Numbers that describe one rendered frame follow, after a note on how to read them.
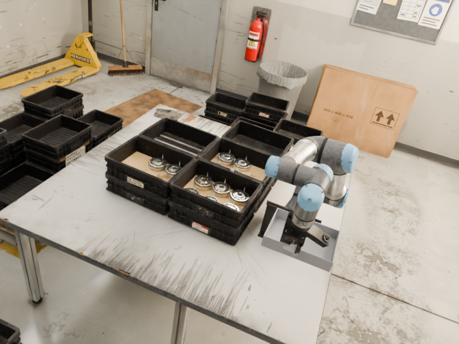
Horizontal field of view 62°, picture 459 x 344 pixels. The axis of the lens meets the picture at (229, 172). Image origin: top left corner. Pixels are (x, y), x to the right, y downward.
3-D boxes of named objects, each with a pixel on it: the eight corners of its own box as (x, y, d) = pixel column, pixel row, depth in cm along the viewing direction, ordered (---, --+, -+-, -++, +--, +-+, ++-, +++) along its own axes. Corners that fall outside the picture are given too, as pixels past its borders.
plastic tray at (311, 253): (337, 239, 158) (340, 231, 155) (329, 271, 141) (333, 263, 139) (274, 216, 164) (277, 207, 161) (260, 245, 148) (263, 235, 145)
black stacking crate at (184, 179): (258, 201, 209) (263, 183, 203) (237, 232, 186) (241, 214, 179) (195, 175, 220) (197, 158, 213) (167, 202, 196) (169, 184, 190)
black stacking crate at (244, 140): (289, 153, 256) (294, 139, 250) (276, 175, 233) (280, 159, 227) (236, 134, 267) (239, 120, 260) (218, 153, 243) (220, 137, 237)
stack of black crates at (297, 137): (310, 171, 368) (324, 130, 343) (303, 188, 344) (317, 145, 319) (270, 158, 377) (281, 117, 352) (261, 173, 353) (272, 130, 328)
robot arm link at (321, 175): (304, 155, 130) (292, 177, 123) (337, 166, 126) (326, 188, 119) (302, 171, 135) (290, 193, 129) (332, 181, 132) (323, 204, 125)
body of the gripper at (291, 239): (284, 226, 141) (290, 207, 131) (307, 233, 139) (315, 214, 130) (279, 243, 136) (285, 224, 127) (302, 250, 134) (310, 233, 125)
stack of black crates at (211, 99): (245, 130, 418) (251, 102, 399) (236, 142, 394) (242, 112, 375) (212, 119, 426) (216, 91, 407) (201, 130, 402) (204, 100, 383)
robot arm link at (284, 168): (303, 127, 170) (267, 151, 127) (328, 135, 166) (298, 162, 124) (297, 152, 174) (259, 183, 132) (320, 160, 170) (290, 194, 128)
